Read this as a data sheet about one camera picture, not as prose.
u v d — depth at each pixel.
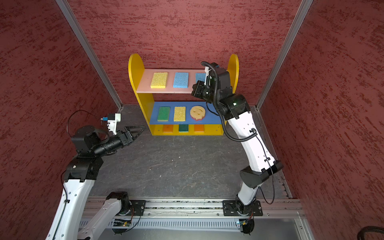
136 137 0.55
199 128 1.07
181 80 0.76
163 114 0.95
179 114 0.95
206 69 0.57
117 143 0.55
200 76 0.77
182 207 0.76
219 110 0.44
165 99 1.21
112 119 0.57
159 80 0.75
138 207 0.73
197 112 0.94
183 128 1.03
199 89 0.55
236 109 0.43
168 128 1.03
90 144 0.45
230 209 0.74
